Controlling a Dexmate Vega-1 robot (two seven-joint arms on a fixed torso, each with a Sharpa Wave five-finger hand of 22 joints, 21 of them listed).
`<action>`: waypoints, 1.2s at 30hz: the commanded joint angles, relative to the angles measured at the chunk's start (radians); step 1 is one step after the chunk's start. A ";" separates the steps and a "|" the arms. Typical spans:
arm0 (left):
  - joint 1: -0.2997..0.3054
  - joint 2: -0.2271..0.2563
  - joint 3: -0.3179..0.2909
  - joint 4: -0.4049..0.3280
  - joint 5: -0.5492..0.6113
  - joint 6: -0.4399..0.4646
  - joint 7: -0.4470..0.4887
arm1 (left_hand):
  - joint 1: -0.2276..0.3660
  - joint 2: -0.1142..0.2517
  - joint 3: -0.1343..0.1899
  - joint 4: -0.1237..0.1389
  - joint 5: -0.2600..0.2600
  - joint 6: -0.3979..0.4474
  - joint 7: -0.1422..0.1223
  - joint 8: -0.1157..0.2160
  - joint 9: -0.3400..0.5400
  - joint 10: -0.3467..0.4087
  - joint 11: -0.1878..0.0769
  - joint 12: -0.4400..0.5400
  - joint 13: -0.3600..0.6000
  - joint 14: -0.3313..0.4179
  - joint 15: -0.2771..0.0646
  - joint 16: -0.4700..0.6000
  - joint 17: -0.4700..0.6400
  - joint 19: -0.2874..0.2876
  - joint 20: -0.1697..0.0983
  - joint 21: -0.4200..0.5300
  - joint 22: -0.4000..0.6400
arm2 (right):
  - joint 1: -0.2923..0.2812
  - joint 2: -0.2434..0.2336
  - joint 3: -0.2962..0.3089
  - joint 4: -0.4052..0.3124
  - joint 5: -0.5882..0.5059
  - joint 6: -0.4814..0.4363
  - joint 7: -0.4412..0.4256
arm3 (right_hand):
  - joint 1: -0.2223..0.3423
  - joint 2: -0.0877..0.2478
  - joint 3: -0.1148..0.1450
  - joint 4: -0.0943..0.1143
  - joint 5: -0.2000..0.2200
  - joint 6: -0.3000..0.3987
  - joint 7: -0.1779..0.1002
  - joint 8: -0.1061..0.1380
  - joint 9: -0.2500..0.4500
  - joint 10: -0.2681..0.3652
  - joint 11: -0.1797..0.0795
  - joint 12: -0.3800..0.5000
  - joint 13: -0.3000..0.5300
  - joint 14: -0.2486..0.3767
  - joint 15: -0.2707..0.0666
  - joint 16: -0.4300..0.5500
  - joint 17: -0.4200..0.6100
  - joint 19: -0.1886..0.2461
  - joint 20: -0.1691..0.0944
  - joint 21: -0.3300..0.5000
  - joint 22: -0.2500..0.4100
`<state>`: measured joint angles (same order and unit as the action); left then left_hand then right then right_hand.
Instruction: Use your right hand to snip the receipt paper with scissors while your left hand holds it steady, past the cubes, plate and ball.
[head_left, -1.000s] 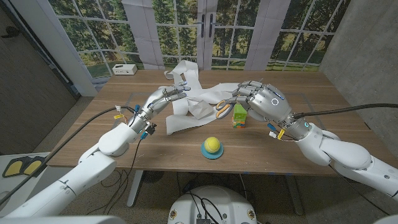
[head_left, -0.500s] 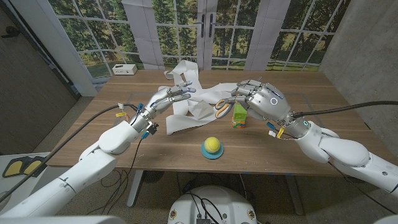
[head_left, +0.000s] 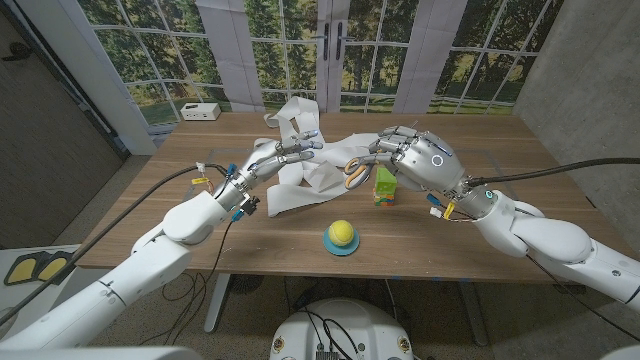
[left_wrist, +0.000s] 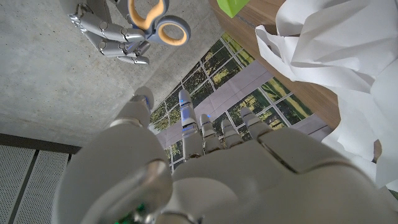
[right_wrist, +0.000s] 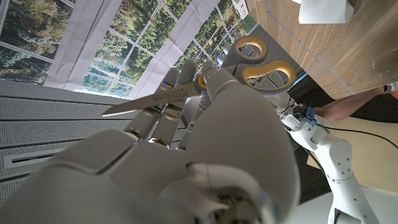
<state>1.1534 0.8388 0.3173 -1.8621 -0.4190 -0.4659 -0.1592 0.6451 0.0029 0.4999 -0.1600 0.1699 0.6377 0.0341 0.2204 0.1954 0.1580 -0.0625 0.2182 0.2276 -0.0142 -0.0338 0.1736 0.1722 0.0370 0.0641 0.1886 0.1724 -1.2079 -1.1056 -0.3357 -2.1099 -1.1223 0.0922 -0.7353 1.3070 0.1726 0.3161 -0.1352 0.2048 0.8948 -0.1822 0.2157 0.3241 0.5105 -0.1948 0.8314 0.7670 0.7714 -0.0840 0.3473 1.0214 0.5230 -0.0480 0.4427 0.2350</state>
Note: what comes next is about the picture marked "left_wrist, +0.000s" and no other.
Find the printed window forest backdrop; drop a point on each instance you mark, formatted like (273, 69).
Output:
(224, 90)

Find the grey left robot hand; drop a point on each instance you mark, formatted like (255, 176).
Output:
(248, 180)

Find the green cube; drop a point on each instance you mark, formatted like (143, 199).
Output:
(231, 5)

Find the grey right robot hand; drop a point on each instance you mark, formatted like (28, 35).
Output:
(109, 31)

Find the white receipt paper strip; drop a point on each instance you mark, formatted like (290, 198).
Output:
(342, 46)

